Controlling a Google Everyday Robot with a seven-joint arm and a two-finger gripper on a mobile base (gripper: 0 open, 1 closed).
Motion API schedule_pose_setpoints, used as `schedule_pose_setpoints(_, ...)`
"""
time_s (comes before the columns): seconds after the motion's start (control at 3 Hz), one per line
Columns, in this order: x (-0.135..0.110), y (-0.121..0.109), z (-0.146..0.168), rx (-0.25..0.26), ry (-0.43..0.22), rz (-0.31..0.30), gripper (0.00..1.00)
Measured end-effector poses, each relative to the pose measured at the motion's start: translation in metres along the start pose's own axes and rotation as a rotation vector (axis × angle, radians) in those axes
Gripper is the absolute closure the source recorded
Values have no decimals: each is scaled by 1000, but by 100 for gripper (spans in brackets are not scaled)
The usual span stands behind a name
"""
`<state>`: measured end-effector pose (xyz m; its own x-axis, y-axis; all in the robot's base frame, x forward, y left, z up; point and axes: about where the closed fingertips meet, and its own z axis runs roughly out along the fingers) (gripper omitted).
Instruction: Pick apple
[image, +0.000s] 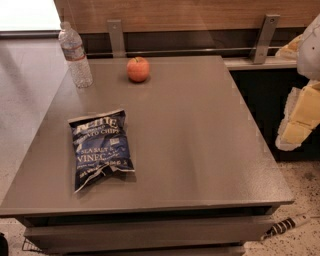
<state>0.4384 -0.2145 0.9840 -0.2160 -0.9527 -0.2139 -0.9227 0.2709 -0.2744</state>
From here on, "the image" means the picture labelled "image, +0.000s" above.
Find left metal wall bracket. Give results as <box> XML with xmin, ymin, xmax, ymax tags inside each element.
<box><xmin>107</xmin><ymin>19</ymin><xmax>126</xmax><ymax>58</ymax></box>

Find blue kettle chips bag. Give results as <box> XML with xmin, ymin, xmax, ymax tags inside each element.
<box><xmin>68</xmin><ymin>109</ymin><xmax>135</xmax><ymax>193</ymax></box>

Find horizontal metal rail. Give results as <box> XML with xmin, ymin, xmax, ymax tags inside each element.
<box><xmin>85</xmin><ymin>46</ymin><xmax>282</xmax><ymax>57</ymax></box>

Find metal wall bracket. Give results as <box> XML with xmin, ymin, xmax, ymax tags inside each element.
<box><xmin>250</xmin><ymin>14</ymin><xmax>280</xmax><ymax>64</ymax></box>
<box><xmin>107</xmin><ymin>19</ymin><xmax>126</xmax><ymax>58</ymax></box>

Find clear plastic water bottle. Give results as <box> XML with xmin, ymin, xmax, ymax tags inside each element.
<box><xmin>58</xmin><ymin>22</ymin><xmax>93</xmax><ymax>88</ymax></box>

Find red apple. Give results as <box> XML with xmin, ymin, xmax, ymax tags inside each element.
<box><xmin>127</xmin><ymin>57</ymin><xmax>150</xmax><ymax>83</ymax></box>

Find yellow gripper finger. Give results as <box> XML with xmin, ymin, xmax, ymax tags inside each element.
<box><xmin>275</xmin><ymin>35</ymin><xmax>302</xmax><ymax>60</ymax></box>
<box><xmin>275</xmin><ymin>80</ymin><xmax>320</xmax><ymax>151</ymax></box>

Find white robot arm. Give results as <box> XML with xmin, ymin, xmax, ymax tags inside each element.
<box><xmin>275</xmin><ymin>14</ymin><xmax>320</xmax><ymax>151</ymax></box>

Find wooden wall panel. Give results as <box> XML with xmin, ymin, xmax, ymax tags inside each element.
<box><xmin>54</xmin><ymin>0</ymin><xmax>320</xmax><ymax>33</ymax></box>

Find black object bottom left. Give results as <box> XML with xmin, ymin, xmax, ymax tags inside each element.
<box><xmin>0</xmin><ymin>232</ymin><xmax>9</xmax><ymax>256</ymax></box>

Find striped brown white object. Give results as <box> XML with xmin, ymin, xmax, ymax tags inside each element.
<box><xmin>261</xmin><ymin>214</ymin><xmax>311</xmax><ymax>240</ymax></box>

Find grey table with drawers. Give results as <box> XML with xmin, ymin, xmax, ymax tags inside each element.
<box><xmin>1</xmin><ymin>56</ymin><xmax>293</xmax><ymax>256</ymax></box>

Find right metal wall bracket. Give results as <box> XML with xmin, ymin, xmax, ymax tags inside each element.
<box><xmin>250</xmin><ymin>14</ymin><xmax>280</xmax><ymax>64</ymax></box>

